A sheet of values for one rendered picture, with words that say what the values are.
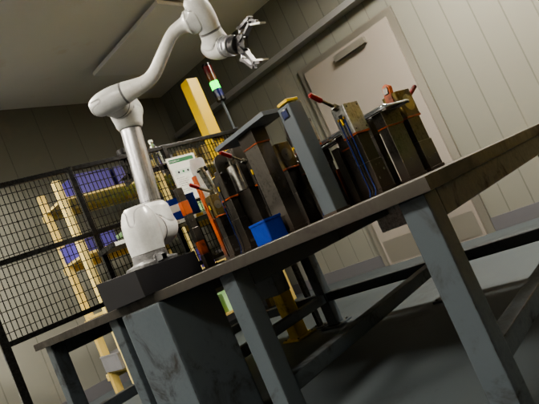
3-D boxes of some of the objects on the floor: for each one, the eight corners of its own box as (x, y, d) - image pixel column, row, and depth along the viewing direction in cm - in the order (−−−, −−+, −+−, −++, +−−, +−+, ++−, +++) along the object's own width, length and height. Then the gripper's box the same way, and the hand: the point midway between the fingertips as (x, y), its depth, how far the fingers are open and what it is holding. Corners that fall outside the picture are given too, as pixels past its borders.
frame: (621, 249, 240) (559, 123, 245) (551, 449, 119) (431, 190, 123) (261, 340, 408) (228, 264, 412) (79, 461, 286) (35, 352, 291)
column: (223, 460, 198) (157, 302, 202) (179, 461, 218) (119, 317, 223) (272, 418, 221) (212, 276, 226) (228, 422, 241) (173, 292, 246)
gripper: (228, 76, 216) (259, 74, 199) (222, 14, 209) (253, 6, 193) (243, 74, 220) (274, 73, 203) (237, 14, 213) (269, 6, 197)
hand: (262, 41), depth 199 cm, fingers open, 13 cm apart
